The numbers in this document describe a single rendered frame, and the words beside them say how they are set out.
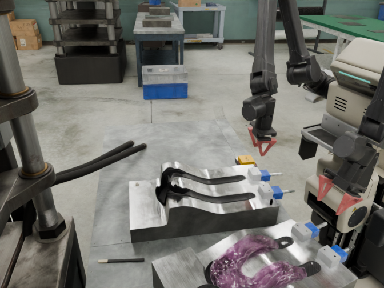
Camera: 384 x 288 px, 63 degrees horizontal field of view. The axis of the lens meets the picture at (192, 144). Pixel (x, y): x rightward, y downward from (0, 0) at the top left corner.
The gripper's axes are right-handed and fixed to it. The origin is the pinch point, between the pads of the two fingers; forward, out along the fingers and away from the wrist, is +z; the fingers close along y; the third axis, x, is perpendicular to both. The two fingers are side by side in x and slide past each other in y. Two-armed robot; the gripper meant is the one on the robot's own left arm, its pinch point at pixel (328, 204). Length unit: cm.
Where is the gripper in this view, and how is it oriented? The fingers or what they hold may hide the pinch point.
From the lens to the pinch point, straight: 101.1
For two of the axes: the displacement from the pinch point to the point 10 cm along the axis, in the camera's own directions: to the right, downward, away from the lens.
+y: 4.5, 4.5, -7.7
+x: 7.9, 2.0, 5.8
